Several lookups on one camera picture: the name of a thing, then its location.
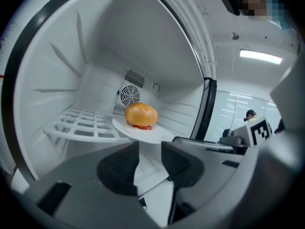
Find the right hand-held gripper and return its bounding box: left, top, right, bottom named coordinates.
left=172, top=117, right=273, bottom=157

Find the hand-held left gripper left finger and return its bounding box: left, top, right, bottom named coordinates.
left=25, top=141, right=143, bottom=228

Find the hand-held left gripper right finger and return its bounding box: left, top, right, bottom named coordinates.
left=161, top=141, right=241, bottom=224

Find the white round plate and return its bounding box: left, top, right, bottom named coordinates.
left=111, top=116, right=176, bottom=145

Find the orange bread roll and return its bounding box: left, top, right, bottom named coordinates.
left=124, top=102, right=159, bottom=127

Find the white wire shelf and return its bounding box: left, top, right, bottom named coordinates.
left=42, top=106, right=134, bottom=144

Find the ceiling light panel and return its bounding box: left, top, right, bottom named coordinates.
left=239, top=49, right=284, bottom=64

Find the person's face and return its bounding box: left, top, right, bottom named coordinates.
left=240, top=0, right=288, bottom=22

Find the black head-mounted camera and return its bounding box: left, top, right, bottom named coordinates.
left=218, top=0, right=242, bottom=16

